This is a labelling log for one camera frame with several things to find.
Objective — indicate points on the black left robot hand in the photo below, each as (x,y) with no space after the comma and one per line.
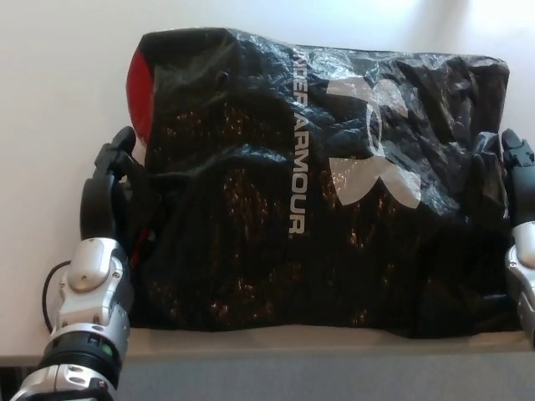
(98,204)

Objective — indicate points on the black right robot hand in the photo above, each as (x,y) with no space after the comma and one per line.
(522,184)

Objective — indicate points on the black Under Armour plastic bag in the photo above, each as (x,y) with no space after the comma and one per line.
(259,217)

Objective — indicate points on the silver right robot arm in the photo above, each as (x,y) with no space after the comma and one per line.
(522,267)

